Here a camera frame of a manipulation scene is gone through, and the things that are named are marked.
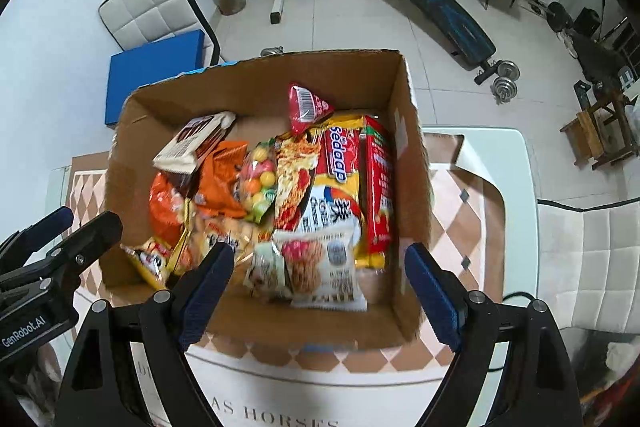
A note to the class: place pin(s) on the yellow red noodle multipack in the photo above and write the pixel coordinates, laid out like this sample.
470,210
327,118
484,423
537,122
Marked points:
340,187

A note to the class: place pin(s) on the white cloth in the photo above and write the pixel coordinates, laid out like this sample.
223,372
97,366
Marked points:
620,354

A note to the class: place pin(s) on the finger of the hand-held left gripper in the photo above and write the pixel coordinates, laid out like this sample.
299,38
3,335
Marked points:
95,234
50,222

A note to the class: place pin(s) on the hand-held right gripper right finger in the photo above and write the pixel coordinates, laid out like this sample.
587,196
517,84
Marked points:
432,302

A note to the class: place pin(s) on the clear bread bag yellow edges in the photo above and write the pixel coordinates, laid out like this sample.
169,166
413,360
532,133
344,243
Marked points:
220,234

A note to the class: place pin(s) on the clear bag colourful candy balls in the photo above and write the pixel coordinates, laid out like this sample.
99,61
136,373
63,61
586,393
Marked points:
257,182

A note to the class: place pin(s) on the white brown wafer packet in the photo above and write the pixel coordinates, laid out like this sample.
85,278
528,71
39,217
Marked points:
187,144

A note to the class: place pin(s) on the white checkered tablecloth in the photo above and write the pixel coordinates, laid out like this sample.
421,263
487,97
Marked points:
470,227

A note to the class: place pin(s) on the black bag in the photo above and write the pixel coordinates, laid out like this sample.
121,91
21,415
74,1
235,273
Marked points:
600,57

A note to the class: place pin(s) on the black sit-up bench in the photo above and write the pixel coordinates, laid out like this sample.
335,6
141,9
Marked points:
440,7

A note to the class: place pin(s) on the cardboard box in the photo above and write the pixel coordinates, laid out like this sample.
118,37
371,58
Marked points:
400,157

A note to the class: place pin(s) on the silver dumbbell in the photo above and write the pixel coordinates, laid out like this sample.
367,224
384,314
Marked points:
272,51
507,69
504,92

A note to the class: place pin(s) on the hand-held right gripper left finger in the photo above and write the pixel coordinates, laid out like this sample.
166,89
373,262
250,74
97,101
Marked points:
205,297

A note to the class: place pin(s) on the white green snack packet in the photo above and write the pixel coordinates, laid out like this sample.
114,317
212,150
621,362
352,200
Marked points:
265,277

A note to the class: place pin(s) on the blue box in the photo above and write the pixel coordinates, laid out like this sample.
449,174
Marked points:
150,67

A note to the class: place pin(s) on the black dumbbell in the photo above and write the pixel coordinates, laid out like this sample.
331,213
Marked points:
557,14

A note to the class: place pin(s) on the small red sachet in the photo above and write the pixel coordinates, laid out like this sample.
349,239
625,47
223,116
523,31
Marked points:
305,107

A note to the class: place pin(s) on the white packet red picture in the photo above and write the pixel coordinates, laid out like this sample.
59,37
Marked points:
325,277

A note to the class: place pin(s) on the wooden stool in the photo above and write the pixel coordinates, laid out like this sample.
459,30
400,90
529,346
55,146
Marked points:
590,127

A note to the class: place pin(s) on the orange snack packet dark label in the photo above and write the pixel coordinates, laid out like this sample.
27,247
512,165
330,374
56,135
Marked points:
220,177

